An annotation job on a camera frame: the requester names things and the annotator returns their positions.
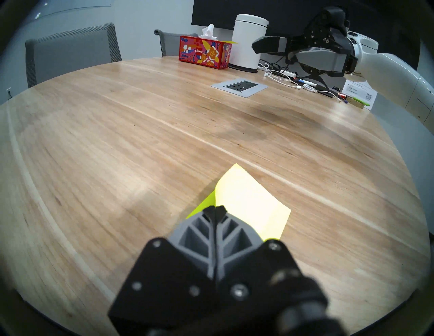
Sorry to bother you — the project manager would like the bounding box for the red floral tissue box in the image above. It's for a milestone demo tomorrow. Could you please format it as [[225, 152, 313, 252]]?
[[179, 24, 233, 70]]

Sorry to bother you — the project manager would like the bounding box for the frosted glass wall board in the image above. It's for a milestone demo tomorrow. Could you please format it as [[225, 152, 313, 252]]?
[[20, 0, 113, 21]]

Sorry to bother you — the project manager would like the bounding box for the yellow sticky note pad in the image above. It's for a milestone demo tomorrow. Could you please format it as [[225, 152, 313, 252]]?
[[186, 190, 282, 242]]

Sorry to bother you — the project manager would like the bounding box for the grey table power socket panel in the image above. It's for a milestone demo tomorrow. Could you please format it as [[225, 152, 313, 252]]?
[[211, 78, 269, 98]]

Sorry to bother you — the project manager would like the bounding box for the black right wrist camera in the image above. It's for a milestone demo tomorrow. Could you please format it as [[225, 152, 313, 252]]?
[[320, 6, 350, 33]]

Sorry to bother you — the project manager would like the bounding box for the grey mesh office chair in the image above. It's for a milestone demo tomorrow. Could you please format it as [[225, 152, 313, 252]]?
[[25, 23, 122, 88], [154, 29, 199, 57]]

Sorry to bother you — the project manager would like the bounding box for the white printed paper sign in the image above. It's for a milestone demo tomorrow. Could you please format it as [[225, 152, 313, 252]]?
[[340, 80, 378, 111]]

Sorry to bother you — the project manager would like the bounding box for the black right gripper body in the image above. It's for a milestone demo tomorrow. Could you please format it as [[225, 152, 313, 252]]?
[[339, 31, 359, 76]]

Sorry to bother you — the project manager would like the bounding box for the black triangular folding stand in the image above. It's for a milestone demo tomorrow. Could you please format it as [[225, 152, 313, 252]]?
[[315, 75, 340, 99]]

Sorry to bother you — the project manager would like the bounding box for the single yellow sticky note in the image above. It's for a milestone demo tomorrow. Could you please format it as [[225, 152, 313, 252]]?
[[214, 164, 292, 241]]

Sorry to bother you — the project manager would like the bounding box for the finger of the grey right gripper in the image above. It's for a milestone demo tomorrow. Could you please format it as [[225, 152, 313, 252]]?
[[288, 47, 349, 77], [252, 25, 343, 55]]

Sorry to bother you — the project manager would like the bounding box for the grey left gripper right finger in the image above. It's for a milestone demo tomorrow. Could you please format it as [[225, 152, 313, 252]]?
[[215, 206, 303, 336]]

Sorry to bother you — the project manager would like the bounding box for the white cylindrical pedal bin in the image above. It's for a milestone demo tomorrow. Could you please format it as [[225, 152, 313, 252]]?
[[229, 14, 269, 73]]

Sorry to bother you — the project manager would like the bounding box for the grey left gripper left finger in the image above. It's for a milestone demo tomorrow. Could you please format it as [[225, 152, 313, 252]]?
[[108, 205, 218, 336]]

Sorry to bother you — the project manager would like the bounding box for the large black wall television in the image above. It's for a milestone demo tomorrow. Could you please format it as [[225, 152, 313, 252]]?
[[192, 0, 419, 55]]

